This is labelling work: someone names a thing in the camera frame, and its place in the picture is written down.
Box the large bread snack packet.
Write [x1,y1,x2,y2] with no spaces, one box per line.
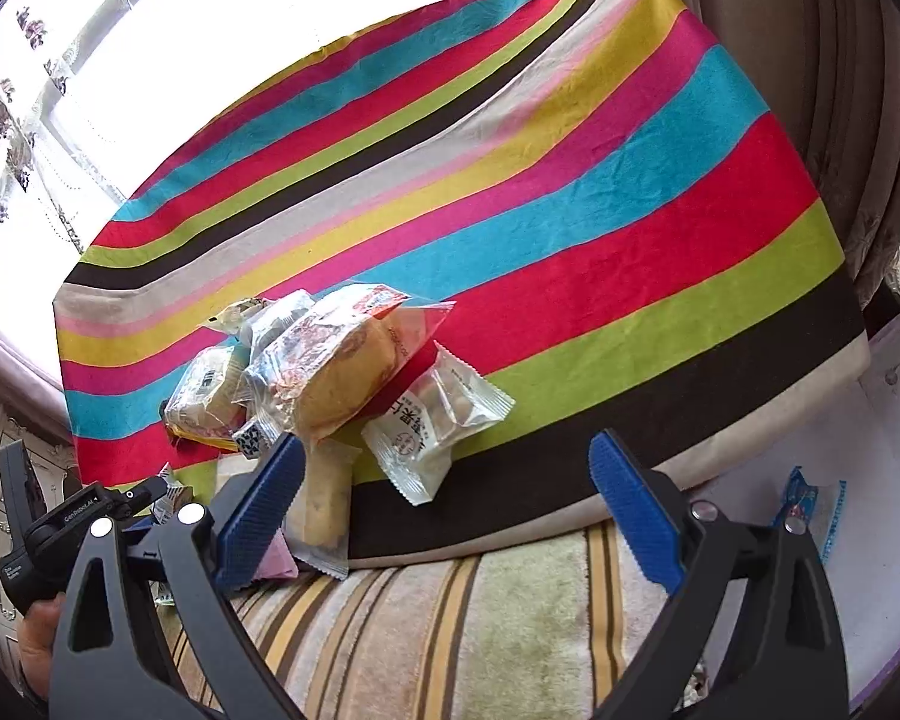
[235,283,455,442]

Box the person's left hand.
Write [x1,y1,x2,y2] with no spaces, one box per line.
[17,593,66,699]

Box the pink wafer packet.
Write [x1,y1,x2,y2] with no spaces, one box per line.
[253,530,299,580]

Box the clear packet beige biscuit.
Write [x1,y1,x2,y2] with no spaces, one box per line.
[284,439,361,580]

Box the round cake packet yellow edge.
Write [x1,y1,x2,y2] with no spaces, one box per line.
[162,344,248,452]

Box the beige striped plush cushion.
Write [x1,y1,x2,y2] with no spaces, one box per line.
[232,522,667,718]

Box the white egg roll snack packet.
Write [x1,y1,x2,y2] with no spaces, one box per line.
[362,344,515,505]

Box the blue cartoon candy wrapper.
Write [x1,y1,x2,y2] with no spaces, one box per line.
[772,465,847,564]

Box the small green snack packet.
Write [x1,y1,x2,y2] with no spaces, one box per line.
[203,296,269,337]

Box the colourful striped cushion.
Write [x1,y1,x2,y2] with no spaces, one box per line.
[53,0,870,567]

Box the white box purple rim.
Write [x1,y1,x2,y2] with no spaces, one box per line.
[696,316,900,709]

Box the floral sheer curtain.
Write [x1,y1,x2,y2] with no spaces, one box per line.
[0,0,227,301]

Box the brown pleated curtain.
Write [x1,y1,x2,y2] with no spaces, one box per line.
[685,0,900,304]

